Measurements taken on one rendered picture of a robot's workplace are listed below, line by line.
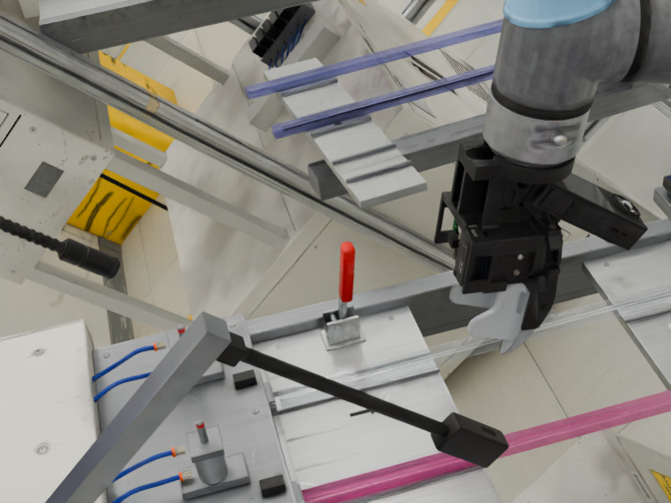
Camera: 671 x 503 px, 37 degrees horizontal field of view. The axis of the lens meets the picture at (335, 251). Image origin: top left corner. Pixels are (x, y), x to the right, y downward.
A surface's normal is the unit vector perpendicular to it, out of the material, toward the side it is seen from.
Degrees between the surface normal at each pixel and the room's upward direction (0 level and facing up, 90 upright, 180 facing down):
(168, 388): 90
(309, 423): 46
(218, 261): 0
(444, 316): 90
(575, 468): 0
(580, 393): 0
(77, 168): 90
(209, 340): 90
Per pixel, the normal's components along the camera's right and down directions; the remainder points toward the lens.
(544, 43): -0.42, 0.54
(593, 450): -0.75, -0.36
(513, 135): -0.61, 0.45
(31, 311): 0.61, -0.70
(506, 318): 0.26, 0.60
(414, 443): -0.08, -0.76
